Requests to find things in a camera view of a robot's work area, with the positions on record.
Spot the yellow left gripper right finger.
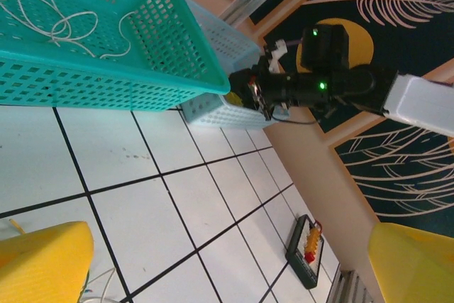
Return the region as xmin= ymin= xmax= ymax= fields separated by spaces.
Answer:
xmin=367 ymin=223 xmax=454 ymax=303

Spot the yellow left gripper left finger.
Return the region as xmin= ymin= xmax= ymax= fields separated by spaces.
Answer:
xmin=0 ymin=221 xmax=94 ymax=303

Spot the teal plastic basket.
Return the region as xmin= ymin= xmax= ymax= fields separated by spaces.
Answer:
xmin=0 ymin=0 xmax=231 ymax=114

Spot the black terminal board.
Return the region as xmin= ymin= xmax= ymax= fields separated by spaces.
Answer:
xmin=285 ymin=214 xmax=326 ymax=290

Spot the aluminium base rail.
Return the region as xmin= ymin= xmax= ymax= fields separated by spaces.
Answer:
xmin=325 ymin=269 xmax=374 ymax=303

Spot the yellow cable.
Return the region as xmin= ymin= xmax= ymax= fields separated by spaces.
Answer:
xmin=9 ymin=218 xmax=25 ymax=236

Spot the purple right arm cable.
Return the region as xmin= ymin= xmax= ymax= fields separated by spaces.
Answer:
xmin=268 ymin=38 xmax=303 ymax=70

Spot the light blue plastic basket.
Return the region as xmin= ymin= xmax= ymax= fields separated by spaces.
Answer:
xmin=179 ymin=0 xmax=277 ymax=131

